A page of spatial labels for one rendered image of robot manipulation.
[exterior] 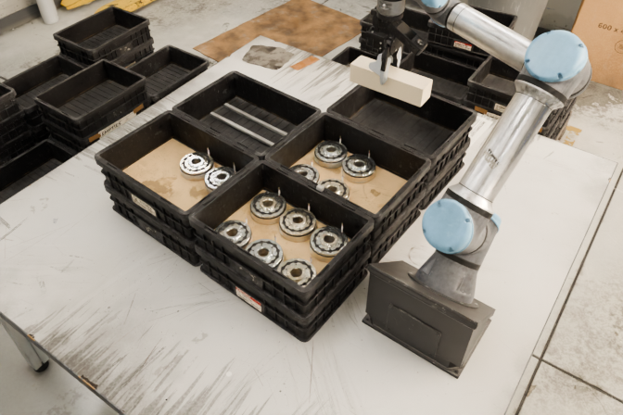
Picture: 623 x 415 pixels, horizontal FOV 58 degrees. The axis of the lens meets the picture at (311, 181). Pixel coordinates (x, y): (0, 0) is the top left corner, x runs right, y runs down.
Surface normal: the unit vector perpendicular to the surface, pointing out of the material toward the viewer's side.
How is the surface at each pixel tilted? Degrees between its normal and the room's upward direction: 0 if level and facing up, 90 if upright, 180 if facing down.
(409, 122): 0
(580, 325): 0
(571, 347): 0
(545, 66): 41
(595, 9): 77
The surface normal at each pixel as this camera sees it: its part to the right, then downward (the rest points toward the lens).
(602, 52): -0.53, 0.33
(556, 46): -0.44, -0.25
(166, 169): 0.00, -0.73
